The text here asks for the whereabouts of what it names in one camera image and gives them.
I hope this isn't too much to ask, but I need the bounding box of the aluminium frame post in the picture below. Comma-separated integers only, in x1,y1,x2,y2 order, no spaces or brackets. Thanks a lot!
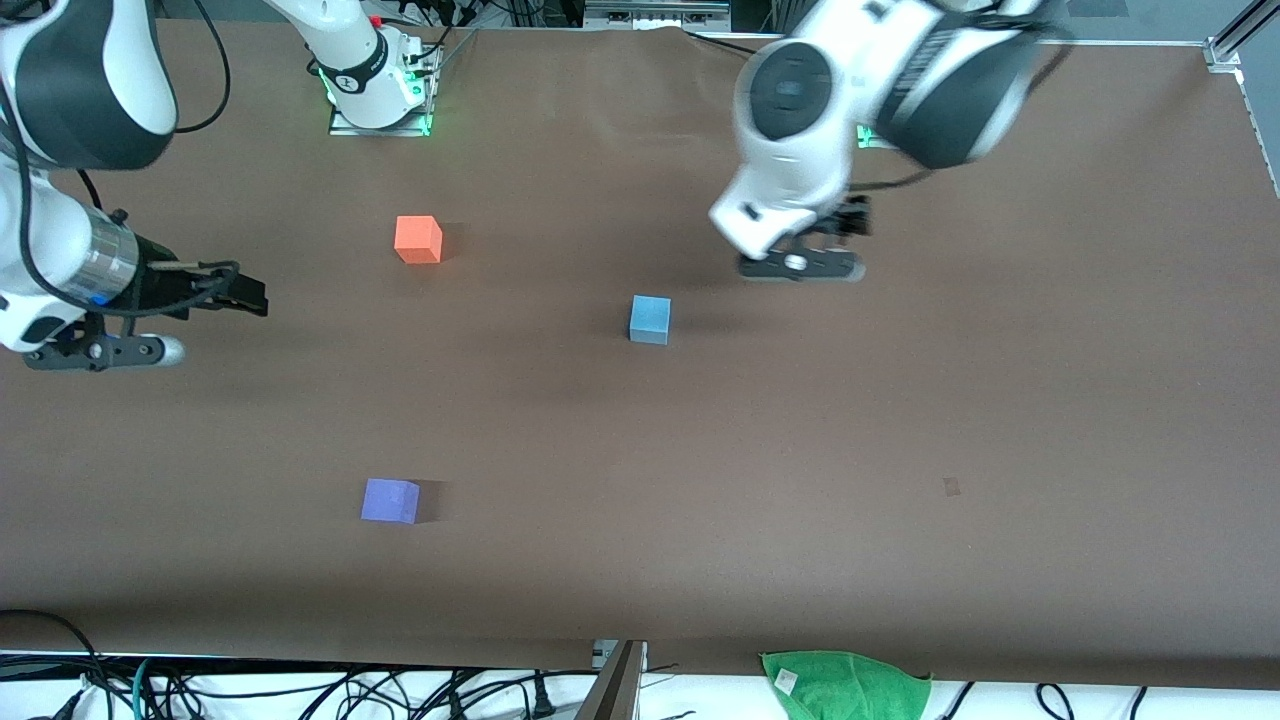
578,640,648,720

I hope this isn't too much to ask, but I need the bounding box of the grey cable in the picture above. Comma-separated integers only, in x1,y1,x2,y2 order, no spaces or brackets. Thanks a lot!
425,28,481,76

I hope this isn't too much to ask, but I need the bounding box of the brown table cover sheet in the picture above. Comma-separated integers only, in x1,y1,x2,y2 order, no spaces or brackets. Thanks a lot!
0,18,1280,691

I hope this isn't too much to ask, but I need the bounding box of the orange foam block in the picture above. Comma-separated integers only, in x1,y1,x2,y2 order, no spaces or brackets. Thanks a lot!
394,215,444,265

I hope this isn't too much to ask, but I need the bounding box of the green cloth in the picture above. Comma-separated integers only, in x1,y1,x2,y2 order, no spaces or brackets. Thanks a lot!
760,650,933,720

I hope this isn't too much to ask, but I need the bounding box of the long black looping cable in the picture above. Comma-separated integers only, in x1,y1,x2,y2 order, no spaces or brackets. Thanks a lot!
175,0,231,134

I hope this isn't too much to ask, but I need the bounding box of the grey equipment box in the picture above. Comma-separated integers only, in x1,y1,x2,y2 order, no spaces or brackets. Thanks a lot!
585,0,731,31

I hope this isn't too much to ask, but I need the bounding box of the thick black cable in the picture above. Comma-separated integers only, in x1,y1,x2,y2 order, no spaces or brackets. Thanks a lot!
0,608,113,720

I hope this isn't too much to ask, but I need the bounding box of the blue foam block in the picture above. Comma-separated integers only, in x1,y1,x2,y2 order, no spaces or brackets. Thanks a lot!
629,295,672,346

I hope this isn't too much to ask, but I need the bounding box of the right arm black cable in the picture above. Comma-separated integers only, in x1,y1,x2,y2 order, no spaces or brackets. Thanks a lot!
0,60,243,321

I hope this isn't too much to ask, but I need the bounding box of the aluminium frame profile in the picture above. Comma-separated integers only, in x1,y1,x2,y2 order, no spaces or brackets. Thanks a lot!
1205,0,1280,71

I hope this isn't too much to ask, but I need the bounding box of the purple foam block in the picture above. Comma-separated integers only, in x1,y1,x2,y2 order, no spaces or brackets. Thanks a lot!
361,478,421,525

